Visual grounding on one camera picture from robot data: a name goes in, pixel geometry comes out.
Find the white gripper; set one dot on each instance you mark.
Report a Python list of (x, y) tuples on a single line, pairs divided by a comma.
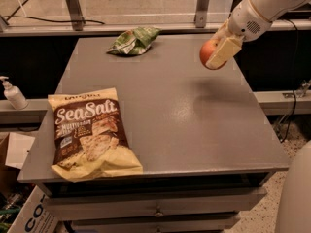
[(247, 20)]

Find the red apple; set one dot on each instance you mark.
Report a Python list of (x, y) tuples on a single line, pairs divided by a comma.
[(206, 50)]

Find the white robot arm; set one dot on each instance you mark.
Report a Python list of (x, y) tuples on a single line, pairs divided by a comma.
[(294, 212)]

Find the green jalapeno chip bag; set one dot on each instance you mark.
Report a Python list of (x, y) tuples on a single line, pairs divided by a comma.
[(135, 41)]

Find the sea salt chip bag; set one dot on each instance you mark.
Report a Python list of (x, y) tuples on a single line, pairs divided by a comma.
[(89, 137)]

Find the grey drawer cabinet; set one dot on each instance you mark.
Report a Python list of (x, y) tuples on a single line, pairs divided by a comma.
[(205, 144)]

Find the white pump bottle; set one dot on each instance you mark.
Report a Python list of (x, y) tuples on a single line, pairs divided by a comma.
[(13, 94)]

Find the open cardboard box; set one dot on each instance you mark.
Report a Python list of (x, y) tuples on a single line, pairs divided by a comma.
[(14, 148)]

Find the white printed cardboard box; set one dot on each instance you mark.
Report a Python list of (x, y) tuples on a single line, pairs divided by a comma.
[(33, 217)]

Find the right metal rail bracket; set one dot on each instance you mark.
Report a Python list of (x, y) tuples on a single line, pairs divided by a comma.
[(201, 10)]

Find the metal rail bracket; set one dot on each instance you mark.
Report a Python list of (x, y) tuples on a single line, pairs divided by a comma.
[(201, 10), (75, 14)]

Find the left metal rail bracket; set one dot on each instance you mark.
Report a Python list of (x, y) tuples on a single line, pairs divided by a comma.
[(75, 14)]

